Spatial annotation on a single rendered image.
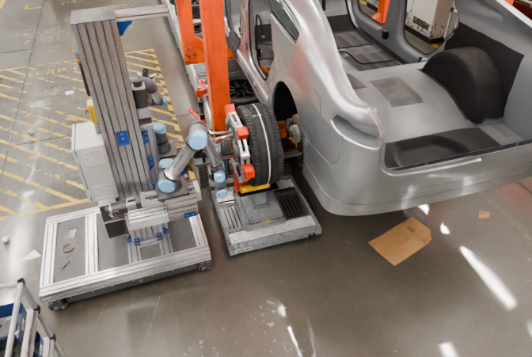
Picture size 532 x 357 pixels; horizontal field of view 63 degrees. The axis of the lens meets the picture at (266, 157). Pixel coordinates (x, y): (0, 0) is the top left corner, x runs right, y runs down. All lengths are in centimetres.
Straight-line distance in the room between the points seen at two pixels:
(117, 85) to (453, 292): 289
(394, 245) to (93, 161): 252
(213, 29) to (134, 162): 118
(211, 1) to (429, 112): 198
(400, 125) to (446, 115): 44
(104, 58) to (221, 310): 197
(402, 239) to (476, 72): 152
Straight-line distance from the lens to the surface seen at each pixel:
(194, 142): 278
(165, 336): 345
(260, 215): 381
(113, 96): 297
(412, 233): 414
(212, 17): 351
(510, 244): 437
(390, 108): 381
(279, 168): 332
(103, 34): 281
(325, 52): 291
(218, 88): 375
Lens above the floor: 289
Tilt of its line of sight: 37 degrees down
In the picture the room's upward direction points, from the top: 1 degrees counter-clockwise
